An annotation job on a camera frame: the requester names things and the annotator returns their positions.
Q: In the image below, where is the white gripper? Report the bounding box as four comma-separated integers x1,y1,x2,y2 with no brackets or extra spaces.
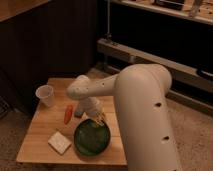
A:
80,97,106,125

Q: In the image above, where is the green ceramic bowl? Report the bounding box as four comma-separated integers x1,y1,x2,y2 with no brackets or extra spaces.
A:
74,119,111,156

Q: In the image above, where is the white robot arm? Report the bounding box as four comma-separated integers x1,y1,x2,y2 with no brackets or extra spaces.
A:
67,64,182,171

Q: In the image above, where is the grey brown oblong object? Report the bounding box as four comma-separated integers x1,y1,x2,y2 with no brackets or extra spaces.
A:
74,104,83,118

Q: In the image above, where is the orange carrot toy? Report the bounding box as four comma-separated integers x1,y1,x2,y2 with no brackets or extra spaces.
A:
64,105,73,124

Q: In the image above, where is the wooden table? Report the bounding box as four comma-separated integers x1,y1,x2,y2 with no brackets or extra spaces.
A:
16,78,127,166

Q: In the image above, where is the clear plastic cup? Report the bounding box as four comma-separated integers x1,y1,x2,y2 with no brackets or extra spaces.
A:
35,85,54,107

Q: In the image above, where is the vertical metal pole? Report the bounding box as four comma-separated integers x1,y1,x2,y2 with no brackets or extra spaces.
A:
106,0,111,42

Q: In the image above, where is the metal shelf rail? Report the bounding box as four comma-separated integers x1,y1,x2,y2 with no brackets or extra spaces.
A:
97,38,213,93

